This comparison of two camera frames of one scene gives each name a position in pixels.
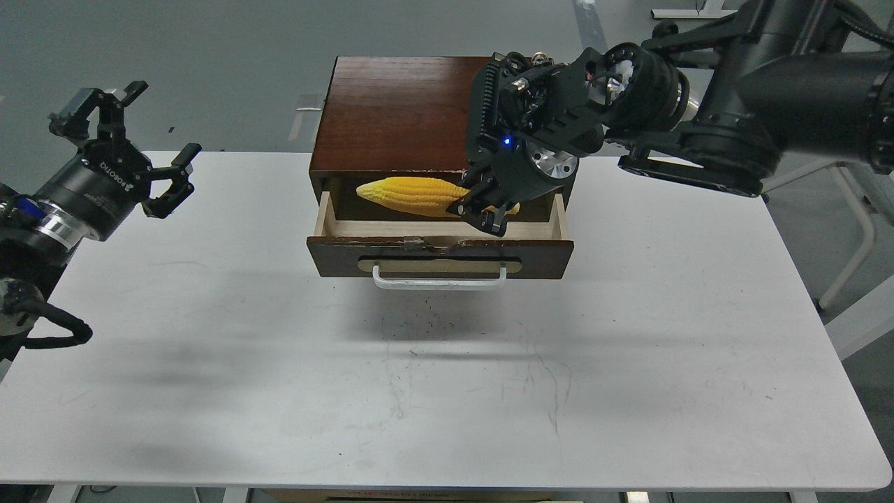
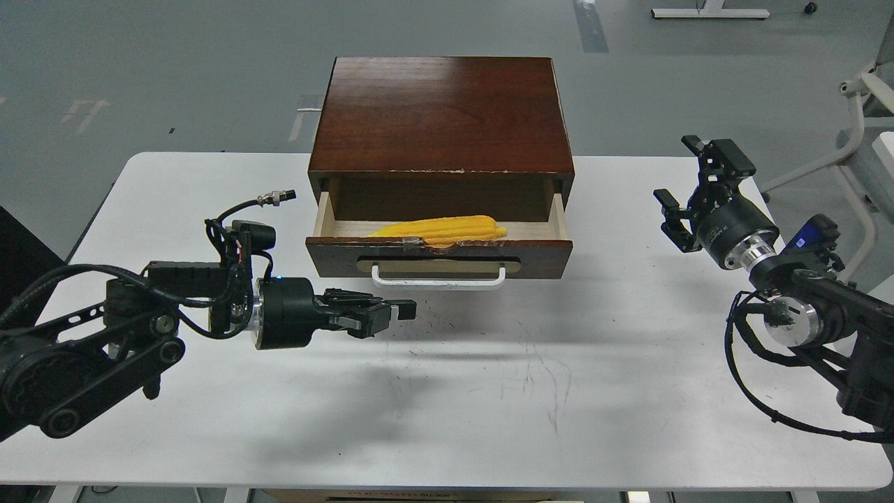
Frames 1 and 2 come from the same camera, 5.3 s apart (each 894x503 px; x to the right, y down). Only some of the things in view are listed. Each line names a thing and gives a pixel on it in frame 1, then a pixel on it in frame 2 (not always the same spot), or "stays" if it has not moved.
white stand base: x=712 y=10 stays
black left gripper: x=94 y=193 to x=286 y=312
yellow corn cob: x=421 y=195 to x=445 y=232
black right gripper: x=519 y=168 to x=731 y=230
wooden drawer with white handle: x=433 y=253 stays
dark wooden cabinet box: x=399 y=117 stays
